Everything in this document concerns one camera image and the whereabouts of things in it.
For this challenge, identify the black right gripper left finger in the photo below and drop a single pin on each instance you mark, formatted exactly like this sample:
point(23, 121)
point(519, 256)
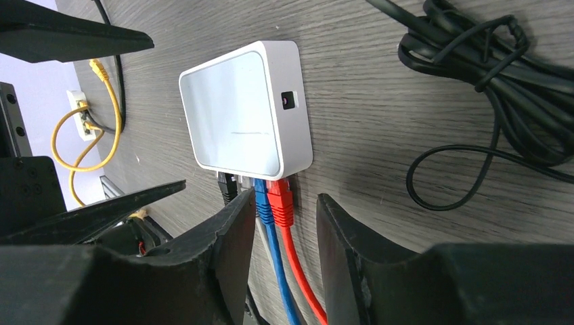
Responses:
point(199, 277)

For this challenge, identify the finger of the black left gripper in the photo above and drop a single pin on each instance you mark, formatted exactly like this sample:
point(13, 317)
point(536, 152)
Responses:
point(79, 225)
point(34, 33)

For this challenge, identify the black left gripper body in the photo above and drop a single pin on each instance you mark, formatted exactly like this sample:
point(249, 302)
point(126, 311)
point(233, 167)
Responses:
point(30, 188)

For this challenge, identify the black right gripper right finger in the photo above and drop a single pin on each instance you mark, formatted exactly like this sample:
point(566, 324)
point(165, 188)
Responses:
point(369, 279)

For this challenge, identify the white network switch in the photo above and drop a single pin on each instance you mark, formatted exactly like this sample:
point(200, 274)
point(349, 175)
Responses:
point(246, 111)

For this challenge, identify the black power adapter with cord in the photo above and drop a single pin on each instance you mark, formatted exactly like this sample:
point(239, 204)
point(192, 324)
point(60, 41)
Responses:
point(532, 100)

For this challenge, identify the white switch at table edge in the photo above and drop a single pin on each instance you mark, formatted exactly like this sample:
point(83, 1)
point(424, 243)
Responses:
point(78, 99)

